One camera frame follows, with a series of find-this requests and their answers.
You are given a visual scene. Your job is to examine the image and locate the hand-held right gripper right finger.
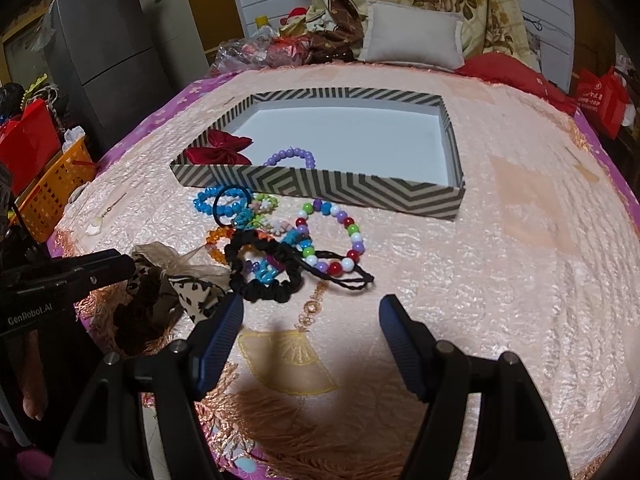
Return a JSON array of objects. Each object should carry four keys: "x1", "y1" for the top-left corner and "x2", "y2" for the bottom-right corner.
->
[{"x1": 378, "y1": 294, "x2": 573, "y2": 480}]

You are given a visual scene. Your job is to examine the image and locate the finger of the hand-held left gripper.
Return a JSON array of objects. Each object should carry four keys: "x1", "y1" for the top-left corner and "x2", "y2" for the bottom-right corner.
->
[{"x1": 50, "y1": 249, "x2": 137, "y2": 306}]

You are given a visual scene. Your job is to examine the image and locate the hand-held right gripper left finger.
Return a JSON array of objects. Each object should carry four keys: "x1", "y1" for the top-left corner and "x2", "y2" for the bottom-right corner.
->
[{"x1": 50, "y1": 291, "x2": 246, "y2": 480}]

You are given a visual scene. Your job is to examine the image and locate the leopard print hair bow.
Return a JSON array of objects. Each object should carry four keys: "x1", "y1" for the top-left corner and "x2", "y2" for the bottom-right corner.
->
[{"x1": 112, "y1": 241, "x2": 232, "y2": 356}]

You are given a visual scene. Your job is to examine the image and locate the black scrunchie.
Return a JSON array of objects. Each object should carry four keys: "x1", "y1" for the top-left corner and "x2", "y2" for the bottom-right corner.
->
[{"x1": 223, "y1": 230, "x2": 304, "y2": 305}]

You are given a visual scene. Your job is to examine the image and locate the multicolour large bead bracelet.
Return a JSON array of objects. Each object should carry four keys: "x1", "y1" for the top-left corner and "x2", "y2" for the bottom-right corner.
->
[{"x1": 295, "y1": 200, "x2": 366, "y2": 278}]

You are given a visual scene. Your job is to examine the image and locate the thin black hair tie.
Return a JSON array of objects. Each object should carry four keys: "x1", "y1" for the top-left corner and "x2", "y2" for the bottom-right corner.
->
[{"x1": 212, "y1": 186, "x2": 251, "y2": 226}]

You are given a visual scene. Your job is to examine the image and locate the chevron striped cardboard box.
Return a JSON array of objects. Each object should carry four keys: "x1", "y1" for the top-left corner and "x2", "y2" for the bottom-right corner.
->
[{"x1": 170, "y1": 88, "x2": 466, "y2": 222}]

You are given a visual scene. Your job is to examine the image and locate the person's left hand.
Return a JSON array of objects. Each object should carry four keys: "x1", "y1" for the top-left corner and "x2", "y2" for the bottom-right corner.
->
[{"x1": 15, "y1": 330, "x2": 51, "y2": 422}]

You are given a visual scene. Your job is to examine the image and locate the orange plastic basket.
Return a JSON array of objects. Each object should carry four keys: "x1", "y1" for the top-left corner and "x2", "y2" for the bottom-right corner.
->
[{"x1": 10, "y1": 135, "x2": 98, "y2": 243}]

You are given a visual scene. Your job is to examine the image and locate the red paper bag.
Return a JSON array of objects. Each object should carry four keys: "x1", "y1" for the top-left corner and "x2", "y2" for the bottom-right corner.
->
[{"x1": 0, "y1": 97, "x2": 63, "y2": 196}]

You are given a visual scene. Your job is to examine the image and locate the red fabric hair bow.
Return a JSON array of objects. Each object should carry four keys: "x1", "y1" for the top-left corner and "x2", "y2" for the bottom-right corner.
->
[{"x1": 186, "y1": 129, "x2": 254, "y2": 167}]

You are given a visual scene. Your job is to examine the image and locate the grey refrigerator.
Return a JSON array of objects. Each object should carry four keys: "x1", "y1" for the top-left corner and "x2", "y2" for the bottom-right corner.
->
[{"x1": 42, "y1": 0, "x2": 211, "y2": 156}]

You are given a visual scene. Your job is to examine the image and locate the clear plastic bags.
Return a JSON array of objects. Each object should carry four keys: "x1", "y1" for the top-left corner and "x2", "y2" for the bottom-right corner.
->
[{"x1": 212, "y1": 27, "x2": 281, "y2": 73}]

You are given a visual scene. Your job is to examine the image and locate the red cushion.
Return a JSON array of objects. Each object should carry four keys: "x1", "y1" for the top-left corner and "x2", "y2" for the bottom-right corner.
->
[{"x1": 455, "y1": 52, "x2": 578, "y2": 116}]

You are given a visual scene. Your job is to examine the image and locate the white pillow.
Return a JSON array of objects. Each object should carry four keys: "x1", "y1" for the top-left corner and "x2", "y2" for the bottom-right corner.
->
[{"x1": 357, "y1": 0, "x2": 466, "y2": 71}]

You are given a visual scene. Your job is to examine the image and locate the red santa toy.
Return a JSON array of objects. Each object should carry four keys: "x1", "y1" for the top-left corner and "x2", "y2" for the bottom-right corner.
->
[{"x1": 280, "y1": 7, "x2": 313, "y2": 36}]

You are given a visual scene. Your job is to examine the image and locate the red shopping bag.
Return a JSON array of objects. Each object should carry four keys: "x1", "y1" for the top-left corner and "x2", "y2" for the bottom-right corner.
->
[{"x1": 575, "y1": 66, "x2": 632, "y2": 141}]

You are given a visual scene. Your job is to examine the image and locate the small blue purple bead bracelet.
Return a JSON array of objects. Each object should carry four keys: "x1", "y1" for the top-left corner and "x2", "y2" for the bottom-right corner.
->
[{"x1": 242, "y1": 257, "x2": 286, "y2": 286}]

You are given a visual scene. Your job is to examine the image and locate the black cable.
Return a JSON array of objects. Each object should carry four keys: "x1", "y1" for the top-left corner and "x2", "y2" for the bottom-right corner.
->
[{"x1": 7, "y1": 195, "x2": 36, "y2": 246}]

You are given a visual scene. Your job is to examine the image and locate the orange bead bracelet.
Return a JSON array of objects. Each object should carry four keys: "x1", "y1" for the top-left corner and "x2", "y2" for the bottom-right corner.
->
[{"x1": 204, "y1": 225, "x2": 236, "y2": 263}]

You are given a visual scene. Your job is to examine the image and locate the pastel flower bead bracelet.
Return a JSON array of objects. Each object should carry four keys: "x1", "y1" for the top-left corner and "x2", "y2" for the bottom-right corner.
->
[{"x1": 235, "y1": 195, "x2": 306, "y2": 246}]

